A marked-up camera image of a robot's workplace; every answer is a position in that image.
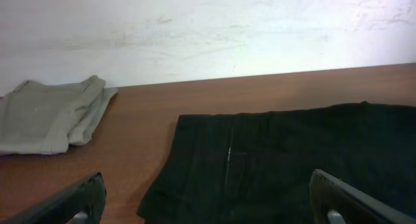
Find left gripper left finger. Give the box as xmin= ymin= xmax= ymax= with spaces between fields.
xmin=1 ymin=172 xmax=107 ymax=224

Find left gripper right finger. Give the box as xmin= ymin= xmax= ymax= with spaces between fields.
xmin=309 ymin=169 xmax=415 ymax=224

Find black shorts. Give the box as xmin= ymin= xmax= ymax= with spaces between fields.
xmin=137 ymin=102 xmax=415 ymax=223

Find folded beige shorts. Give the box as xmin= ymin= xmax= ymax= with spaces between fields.
xmin=1 ymin=75 xmax=118 ymax=155

